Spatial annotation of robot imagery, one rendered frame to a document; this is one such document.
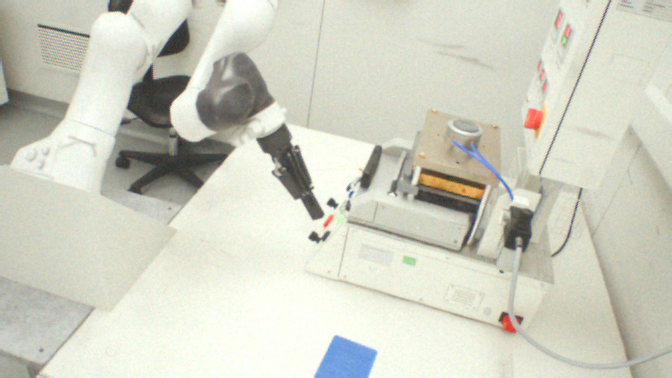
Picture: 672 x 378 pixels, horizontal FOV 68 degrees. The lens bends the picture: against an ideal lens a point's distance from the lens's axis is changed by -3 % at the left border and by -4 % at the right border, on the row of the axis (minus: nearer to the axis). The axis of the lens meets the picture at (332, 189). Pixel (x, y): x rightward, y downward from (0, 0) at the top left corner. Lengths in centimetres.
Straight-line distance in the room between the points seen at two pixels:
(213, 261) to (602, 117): 89
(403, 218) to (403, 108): 165
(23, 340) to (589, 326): 125
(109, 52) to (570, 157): 93
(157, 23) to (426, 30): 158
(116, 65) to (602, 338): 126
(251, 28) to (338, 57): 157
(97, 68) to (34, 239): 37
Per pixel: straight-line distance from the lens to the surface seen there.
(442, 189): 114
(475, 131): 116
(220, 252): 130
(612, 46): 97
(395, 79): 267
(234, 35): 116
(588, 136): 102
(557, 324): 137
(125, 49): 116
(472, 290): 120
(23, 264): 124
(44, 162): 118
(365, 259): 119
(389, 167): 130
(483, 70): 264
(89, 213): 102
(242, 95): 105
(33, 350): 115
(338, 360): 110
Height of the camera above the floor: 160
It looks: 33 degrees down
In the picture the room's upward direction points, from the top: 10 degrees clockwise
